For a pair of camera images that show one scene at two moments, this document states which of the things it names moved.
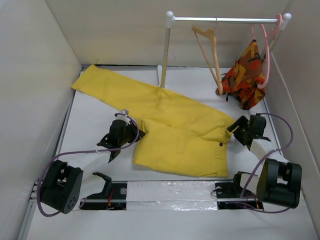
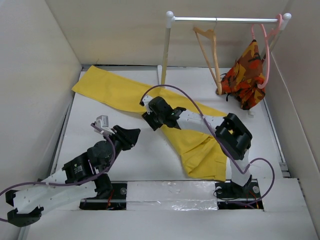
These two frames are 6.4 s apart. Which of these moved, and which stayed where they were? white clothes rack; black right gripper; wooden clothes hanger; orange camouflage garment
Moved: black right gripper
Stayed: orange camouflage garment; white clothes rack; wooden clothes hanger
